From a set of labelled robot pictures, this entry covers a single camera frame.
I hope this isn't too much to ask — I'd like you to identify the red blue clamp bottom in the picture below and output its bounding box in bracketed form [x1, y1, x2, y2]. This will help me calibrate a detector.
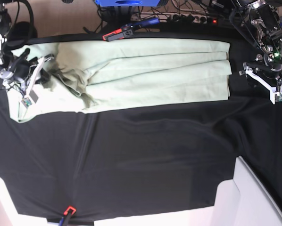
[58, 206, 76, 226]

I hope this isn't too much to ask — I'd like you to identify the black power strip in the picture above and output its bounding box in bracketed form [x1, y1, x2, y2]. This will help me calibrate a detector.
[167, 14, 218, 25]

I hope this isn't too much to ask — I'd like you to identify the light green T-shirt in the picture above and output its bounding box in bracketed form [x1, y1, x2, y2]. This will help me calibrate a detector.
[7, 38, 232, 123]

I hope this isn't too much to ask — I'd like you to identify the white table frame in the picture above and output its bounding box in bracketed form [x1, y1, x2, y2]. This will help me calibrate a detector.
[0, 178, 22, 226]
[215, 156, 282, 226]

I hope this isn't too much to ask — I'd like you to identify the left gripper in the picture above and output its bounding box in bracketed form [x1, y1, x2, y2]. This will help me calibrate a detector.
[239, 61, 282, 104]

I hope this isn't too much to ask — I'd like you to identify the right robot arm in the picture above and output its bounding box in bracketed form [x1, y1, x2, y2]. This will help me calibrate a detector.
[0, 0, 54, 108]

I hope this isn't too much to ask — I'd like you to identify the white table frame right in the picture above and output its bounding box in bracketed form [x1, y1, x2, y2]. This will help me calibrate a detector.
[215, 156, 282, 226]

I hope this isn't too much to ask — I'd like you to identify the white table frame left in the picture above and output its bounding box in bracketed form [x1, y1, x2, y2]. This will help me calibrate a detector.
[0, 178, 22, 226]

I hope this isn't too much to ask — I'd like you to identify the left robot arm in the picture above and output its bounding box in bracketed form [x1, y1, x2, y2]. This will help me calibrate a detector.
[229, 0, 282, 104]

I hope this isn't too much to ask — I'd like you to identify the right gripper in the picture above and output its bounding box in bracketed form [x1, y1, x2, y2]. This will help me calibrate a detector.
[0, 48, 54, 109]

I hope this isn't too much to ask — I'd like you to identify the red black clamp top centre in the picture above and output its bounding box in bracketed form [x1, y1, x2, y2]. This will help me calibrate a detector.
[102, 17, 159, 42]

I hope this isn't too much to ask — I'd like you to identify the black table cloth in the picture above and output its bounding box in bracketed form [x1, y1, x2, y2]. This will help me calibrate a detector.
[0, 33, 282, 221]

